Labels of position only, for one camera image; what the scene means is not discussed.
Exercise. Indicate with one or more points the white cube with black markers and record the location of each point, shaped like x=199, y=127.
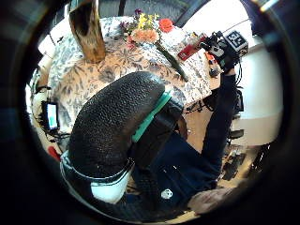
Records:
x=237, y=42

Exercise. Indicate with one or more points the red packet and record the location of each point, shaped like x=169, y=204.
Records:
x=187, y=52

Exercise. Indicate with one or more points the green flower stem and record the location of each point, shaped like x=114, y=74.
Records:
x=172, y=61

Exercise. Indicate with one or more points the floral tablecloth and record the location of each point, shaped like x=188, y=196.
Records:
x=93, y=78

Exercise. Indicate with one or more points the red flower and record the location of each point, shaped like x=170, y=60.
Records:
x=166, y=25

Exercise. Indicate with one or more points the small black screen device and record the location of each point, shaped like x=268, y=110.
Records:
x=51, y=116

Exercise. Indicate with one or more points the small red object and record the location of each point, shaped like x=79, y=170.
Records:
x=53, y=153

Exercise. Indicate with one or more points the orange flower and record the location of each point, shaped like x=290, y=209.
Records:
x=145, y=36

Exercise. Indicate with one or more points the yellow flowers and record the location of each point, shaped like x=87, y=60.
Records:
x=144, y=20

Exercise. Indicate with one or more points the purple flower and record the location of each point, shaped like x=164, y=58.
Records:
x=138, y=12

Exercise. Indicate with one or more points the the person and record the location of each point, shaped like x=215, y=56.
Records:
x=178, y=165

